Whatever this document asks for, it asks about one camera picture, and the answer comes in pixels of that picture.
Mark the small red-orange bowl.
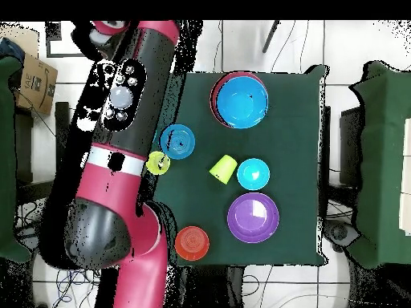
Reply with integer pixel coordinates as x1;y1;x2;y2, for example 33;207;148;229
174;225;210;261

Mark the black stool frame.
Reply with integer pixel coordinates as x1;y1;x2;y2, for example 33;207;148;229
14;101;72;206

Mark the black square floor frame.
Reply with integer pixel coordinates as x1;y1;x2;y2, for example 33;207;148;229
45;20;87;58

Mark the green cup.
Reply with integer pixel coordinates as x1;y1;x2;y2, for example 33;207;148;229
209;154;238;185

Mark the green cloth side table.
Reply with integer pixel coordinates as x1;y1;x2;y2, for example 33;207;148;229
348;60;411;270
0;55;32;264

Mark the small light blue bowl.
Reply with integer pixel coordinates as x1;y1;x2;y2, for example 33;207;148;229
236;157;271;191

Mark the yellow cup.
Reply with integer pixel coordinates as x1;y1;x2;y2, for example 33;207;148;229
145;151;171;176

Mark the black furniture piece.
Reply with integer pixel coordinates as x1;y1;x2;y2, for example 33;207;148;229
339;107;363;187

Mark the large deep blue bowl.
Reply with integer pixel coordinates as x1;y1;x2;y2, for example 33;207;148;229
215;75;270;130

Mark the cardboard box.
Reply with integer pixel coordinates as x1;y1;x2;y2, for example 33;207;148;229
14;52;59;116

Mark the black tripod leg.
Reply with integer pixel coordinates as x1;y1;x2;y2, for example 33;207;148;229
262;20;280;54

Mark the purple bowl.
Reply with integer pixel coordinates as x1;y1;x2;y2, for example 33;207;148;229
226;192;280;244

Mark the white board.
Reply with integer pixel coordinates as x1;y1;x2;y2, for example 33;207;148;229
398;117;411;233

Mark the large orange bowl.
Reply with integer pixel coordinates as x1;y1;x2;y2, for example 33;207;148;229
209;71;268;129

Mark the dark blue bag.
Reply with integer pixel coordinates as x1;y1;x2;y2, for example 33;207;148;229
0;37;26;63

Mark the dark green table cloth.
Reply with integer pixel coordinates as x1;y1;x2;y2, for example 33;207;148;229
140;63;330;268

